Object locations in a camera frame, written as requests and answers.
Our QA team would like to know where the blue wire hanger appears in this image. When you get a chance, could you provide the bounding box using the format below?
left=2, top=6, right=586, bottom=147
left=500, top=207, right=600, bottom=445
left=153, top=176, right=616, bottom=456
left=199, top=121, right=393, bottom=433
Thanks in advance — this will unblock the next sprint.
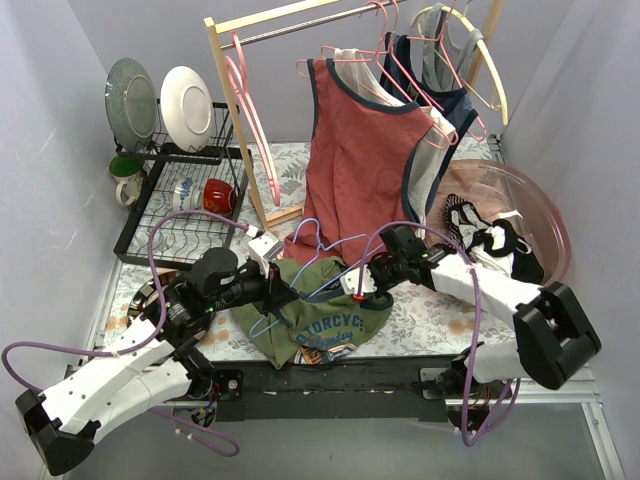
left=248, top=218, right=389, bottom=337

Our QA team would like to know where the green tank top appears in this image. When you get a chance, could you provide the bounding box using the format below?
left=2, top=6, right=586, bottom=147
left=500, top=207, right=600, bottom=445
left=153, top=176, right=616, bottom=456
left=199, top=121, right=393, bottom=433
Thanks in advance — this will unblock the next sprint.
left=231, top=256, right=394, bottom=369

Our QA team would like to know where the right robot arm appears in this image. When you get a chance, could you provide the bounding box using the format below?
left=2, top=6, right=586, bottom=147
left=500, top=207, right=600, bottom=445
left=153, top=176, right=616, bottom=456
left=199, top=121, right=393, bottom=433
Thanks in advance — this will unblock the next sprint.
left=366, top=221, right=602, bottom=398

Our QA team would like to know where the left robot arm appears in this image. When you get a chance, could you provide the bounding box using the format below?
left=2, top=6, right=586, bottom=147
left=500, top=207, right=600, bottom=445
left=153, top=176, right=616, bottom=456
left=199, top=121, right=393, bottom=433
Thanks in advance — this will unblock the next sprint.
left=15, top=247, right=299, bottom=476

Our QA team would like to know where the red tank top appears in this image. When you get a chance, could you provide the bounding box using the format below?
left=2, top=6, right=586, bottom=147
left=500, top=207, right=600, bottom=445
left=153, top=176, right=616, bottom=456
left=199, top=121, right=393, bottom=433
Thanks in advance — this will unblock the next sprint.
left=284, top=59, right=433, bottom=265

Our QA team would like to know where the white tank top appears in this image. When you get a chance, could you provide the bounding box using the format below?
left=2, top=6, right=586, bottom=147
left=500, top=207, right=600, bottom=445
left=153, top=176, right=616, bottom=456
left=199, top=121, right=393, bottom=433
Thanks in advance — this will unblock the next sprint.
left=334, top=48, right=455, bottom=224

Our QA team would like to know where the navy tank top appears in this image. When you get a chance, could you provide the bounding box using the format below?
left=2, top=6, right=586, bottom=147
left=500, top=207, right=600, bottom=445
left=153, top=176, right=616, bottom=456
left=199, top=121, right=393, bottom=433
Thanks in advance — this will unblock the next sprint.
left=379, top=35, right=478, bottom=223

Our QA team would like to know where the pink plastic hanger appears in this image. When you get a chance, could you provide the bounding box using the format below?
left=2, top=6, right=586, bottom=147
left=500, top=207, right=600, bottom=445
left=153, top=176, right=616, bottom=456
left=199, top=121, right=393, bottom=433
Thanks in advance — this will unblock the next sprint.
left=225, top=30, right=281, bottom=206

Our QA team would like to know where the grey tank top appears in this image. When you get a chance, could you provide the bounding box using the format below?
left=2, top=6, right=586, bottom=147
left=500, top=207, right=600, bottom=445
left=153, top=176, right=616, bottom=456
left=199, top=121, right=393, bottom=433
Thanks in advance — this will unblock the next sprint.
left=419, top=3, right=483, bottom=92

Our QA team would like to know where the cream wooden hanger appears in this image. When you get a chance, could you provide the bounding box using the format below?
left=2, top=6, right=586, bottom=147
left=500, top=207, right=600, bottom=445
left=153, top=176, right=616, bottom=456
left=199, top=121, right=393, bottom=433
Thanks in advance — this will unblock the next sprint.
left=410, top=4, right=510, bottom=126

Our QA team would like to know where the striped garment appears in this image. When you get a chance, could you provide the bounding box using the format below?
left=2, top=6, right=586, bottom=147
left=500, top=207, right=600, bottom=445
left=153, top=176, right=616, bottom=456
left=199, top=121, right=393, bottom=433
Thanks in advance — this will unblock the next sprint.
left=445, top=193, right=490, bottom=250

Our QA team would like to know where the red bowl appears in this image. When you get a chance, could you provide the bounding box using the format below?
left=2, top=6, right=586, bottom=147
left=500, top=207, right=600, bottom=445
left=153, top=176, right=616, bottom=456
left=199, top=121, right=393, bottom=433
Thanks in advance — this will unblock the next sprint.
left=203, top=178, right=237, bottom=217

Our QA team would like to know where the black dish rack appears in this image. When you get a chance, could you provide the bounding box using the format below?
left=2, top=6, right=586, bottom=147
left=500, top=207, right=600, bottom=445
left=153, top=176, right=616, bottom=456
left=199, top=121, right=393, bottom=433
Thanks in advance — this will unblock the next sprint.
left=114, top=102, right=248, bottom=270

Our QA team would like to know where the brown rimmed plate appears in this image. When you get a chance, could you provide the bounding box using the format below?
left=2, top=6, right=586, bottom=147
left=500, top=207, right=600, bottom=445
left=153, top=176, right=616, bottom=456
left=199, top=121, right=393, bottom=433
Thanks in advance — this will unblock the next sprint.
left=126, top=270, right=200, bottom=327

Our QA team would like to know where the floral table mat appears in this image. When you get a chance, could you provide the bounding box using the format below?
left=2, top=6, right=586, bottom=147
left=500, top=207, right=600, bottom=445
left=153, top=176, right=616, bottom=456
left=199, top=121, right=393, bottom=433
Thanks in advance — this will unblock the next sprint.
left=95, top=136, right=513, bottom=361

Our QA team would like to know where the blue white cup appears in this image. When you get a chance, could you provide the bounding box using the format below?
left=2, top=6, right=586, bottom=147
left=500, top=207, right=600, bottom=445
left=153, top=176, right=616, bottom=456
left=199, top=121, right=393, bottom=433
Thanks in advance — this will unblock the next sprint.
left=172, top=177, right=203, bottom=212

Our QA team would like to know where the black white garment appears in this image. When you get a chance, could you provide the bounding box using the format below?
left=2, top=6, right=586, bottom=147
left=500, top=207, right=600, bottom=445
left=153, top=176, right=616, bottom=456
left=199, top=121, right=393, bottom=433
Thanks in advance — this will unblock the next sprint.
left=467, top=219, right=544, bottom=285

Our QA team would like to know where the pink laundry basin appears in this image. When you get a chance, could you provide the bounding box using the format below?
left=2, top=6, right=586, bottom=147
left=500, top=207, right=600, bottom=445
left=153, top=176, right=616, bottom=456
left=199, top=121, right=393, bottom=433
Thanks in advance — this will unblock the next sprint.
left=427, top=159, right=571, bottom=285

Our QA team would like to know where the green mug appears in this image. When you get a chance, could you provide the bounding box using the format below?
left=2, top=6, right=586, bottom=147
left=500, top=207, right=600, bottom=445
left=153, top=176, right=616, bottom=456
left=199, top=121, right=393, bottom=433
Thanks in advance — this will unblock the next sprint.
left=109, top=156, right=145, bottom=207

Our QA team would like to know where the white plate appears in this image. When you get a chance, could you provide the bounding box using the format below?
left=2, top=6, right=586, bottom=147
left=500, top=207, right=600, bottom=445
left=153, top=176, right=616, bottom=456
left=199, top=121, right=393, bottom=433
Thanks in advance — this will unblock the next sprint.
left=160, top=66, right=213, bottom=153

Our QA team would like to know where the green patterned plate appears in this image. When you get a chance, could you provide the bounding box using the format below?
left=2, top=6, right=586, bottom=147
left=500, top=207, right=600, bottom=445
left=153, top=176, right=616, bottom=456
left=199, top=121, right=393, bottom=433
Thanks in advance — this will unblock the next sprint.
left=105, top=58, right=158, bottom=152

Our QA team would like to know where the wooden clothes rack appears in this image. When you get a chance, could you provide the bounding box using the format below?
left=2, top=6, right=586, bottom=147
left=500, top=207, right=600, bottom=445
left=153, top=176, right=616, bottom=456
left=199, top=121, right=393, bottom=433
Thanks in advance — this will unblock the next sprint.
left=204, top=1, right=509, bottom=229

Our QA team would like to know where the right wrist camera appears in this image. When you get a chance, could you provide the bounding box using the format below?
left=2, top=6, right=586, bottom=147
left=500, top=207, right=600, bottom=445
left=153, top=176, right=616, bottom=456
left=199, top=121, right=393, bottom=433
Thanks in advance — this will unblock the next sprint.
left=339, top=265, right=377, bottom=301

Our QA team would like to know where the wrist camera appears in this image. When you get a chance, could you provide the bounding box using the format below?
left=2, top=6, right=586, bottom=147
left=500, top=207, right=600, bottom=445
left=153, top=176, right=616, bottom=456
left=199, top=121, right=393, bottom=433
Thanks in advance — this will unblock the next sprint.
left=339, top=265, right=377, bottom=301
left=248, top=232, right=284, bottom=269

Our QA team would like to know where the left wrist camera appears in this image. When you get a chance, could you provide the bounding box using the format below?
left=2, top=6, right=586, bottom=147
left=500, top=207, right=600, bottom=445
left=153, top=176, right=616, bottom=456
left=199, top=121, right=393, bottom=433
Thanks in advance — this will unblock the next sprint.
left=248, top=232, right=284, bottom=269

